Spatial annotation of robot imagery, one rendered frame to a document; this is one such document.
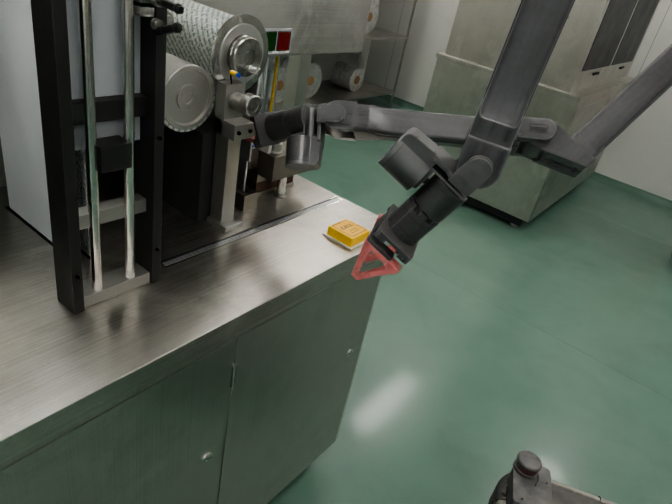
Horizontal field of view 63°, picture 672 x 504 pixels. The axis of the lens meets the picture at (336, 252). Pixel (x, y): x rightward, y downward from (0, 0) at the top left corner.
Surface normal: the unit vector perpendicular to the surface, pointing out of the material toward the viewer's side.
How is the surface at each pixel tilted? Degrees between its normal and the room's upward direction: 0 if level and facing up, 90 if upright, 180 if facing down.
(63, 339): 0
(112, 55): 90
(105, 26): 90
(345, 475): 0
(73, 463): 90
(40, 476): 90
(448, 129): 58
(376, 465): 0
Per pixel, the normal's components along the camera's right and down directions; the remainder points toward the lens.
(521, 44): -0.33, 0.42
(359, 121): -0.14, -0.07
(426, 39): -0.61, 0.30
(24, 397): 0.18, -0.85
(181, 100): 0.77, 0.44
